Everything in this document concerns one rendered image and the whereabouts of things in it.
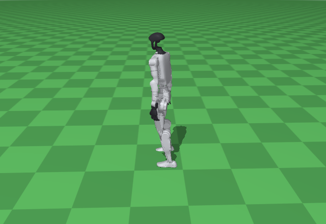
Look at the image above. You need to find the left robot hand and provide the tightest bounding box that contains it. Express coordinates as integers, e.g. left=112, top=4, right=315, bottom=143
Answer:
left=150, top=103, right=160, bottom=121

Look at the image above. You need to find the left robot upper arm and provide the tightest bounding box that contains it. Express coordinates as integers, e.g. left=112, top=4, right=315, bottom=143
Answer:
left=149, top=57, right=159, bottom=85

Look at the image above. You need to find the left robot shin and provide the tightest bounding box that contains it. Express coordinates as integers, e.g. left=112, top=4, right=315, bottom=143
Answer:
left=159, top=132, right=172, bottom=163

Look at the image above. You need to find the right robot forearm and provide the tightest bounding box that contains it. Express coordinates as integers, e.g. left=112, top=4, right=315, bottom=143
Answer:
left=166, top=74, right=172, bottom=91

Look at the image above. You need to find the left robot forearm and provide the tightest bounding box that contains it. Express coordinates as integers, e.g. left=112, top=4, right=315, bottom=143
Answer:
left=150, top=80, right=159, bottom=107

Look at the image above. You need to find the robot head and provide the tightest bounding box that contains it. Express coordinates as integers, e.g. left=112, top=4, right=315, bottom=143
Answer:
left=149, top=33, right=166, bottom=54

